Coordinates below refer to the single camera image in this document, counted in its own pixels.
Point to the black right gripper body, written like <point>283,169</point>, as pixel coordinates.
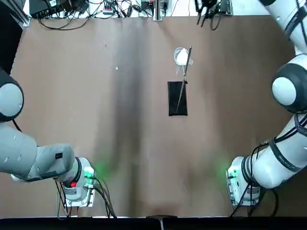
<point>207,3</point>

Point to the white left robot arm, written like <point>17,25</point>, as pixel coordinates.
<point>24,148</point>

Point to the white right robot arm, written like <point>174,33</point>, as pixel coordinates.
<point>283,155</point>

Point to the black flat case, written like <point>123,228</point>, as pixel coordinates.
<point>226,6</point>

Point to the grey usb hub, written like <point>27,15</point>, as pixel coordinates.
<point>107,7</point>

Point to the black computer box red logo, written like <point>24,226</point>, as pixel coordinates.
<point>45,6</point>

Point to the aluminium frame post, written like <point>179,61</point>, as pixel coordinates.
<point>158,9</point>

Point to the aluminium frame profile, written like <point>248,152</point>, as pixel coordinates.
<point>24,19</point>

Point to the grey bracket pole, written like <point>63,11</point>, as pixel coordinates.
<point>162,224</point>

